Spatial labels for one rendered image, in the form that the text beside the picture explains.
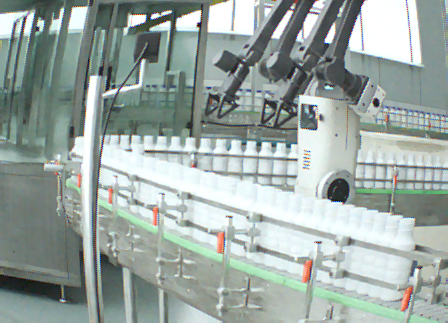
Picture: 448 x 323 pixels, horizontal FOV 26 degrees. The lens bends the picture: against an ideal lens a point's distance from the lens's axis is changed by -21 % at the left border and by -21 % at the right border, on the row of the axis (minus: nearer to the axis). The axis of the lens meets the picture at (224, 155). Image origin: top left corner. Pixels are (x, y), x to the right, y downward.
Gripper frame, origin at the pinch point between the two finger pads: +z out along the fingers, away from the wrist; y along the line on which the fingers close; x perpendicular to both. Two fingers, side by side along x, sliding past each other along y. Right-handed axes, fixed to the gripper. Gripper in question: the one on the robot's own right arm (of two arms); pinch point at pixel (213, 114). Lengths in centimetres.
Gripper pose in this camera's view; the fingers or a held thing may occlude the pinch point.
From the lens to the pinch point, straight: 403.8
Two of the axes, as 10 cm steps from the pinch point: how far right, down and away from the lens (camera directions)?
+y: 4.1, 1.3, -9.0
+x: 7.6, 5.0, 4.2
